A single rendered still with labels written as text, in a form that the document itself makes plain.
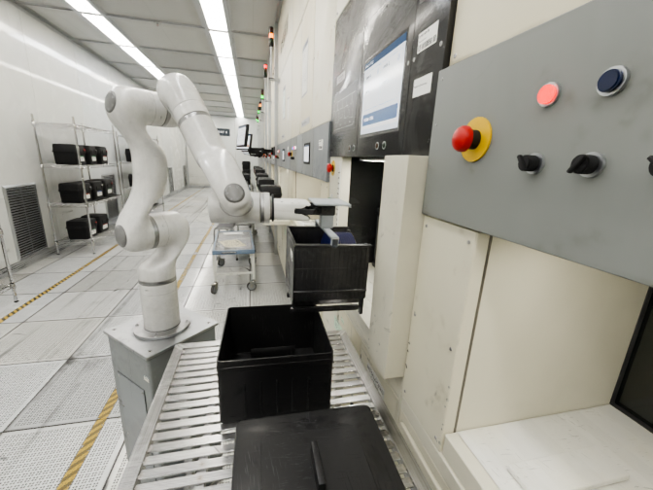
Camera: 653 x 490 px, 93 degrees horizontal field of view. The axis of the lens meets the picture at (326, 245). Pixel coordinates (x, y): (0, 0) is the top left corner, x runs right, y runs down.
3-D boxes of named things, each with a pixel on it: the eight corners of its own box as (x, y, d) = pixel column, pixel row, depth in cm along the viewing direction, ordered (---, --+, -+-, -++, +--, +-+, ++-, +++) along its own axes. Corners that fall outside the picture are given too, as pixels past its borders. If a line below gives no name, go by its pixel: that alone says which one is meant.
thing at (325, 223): (284, 288, 106) (287, 194, 97) (342, 286, 110) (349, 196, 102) (292, 325, 83) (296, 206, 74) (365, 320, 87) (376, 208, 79)
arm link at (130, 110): (177, 249, 110) (129, 260, 96) (156, 239, 115) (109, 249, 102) (175, 94, 94) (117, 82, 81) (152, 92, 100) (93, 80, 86)
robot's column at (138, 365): (128, 491, 131) (102, 330, 111) (188, 442, 154) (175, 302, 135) (167, 533, 117) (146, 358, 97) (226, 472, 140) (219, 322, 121)
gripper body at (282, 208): (267, 218, 91) (305, 218, 93) (268, 225, 81) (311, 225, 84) (267, 192, 89) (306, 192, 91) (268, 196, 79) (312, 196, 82)
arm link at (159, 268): (131, 280, 109) (122, 213, 103) (179, 266, 124) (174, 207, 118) (151, 289, 103) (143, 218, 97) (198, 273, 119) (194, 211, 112)
